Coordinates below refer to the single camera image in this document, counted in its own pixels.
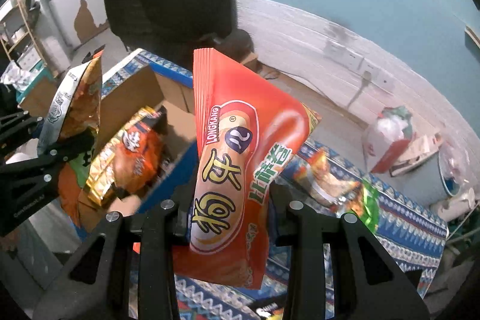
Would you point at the red orange snack packet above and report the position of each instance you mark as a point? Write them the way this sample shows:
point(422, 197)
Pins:
point(232, 155)

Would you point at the white wall socket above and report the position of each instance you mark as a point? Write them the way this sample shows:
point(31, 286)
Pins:
point(371, 68)
point(386, 83)
point(352, 59)
point(333, 48)

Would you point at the orange yellow noodle snack packet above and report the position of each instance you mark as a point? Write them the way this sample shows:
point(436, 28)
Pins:
point(326, 177)

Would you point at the wooden storage rack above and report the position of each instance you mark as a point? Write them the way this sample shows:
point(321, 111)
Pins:
point(26, 16)

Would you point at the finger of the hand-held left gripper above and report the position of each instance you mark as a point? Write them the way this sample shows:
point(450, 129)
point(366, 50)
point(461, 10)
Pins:
point(15, 128)
point(56, 153)

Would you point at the green snack packet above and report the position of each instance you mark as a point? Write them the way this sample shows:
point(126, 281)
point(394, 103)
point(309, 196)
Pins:
point(371, 207)

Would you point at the blue patterned tablecloth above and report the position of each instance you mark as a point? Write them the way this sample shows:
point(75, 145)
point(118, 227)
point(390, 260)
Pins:
point(405, 233)

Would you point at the red and white plastic bag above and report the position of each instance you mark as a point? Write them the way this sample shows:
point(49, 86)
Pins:
point(382, 147)

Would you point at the white brown paper package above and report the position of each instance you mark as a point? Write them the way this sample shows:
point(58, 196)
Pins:
point(420, 147)

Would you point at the light blue bucket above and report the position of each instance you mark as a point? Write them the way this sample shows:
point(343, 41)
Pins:
point(435, 181)

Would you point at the wooden wall shelf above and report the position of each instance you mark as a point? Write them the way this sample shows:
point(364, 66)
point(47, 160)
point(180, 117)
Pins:
point(473, 38)

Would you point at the cardboard box with blue rim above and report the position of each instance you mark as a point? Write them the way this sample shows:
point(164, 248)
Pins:
point(127, 98)

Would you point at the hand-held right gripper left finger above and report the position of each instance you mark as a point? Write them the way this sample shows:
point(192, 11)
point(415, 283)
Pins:
point(161, 230)

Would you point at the long yellow snack packet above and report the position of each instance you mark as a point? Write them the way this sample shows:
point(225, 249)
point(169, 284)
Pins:
point(98, 179)

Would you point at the small brown cardboard box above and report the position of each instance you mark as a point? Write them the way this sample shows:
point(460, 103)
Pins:
point(249, 61)

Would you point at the white-backed orange snack packet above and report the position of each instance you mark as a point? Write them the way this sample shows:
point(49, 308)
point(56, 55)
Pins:
point(80, 106)

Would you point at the dark orange snack packet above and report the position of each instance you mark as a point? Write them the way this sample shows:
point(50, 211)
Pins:
point(138, 158)

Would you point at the black flat packet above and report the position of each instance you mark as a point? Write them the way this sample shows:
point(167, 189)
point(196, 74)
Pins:
point(268, 310)

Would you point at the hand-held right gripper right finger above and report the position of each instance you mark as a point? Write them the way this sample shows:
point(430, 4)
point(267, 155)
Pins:
point(300, 230)

